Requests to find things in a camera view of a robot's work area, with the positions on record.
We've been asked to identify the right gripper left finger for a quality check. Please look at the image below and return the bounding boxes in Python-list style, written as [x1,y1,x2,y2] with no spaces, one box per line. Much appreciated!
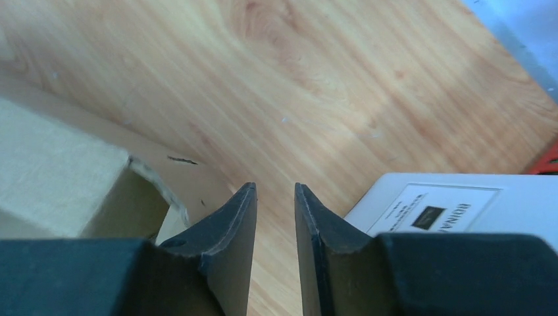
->
[1,182,257,315]

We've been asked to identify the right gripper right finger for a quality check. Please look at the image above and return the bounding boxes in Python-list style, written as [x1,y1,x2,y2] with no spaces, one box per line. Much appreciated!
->
[294,183,557,315]

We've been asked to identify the brown cardboard box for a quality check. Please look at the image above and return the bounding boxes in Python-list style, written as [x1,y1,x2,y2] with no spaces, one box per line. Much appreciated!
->
[1,76,232,243]

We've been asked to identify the white bottle black cap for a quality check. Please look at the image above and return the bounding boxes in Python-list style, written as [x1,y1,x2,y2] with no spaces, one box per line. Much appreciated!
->
[345,173,557,249]

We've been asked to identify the red plastic basket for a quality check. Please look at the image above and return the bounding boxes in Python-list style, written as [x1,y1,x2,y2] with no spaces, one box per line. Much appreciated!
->
[524,142,557,175]

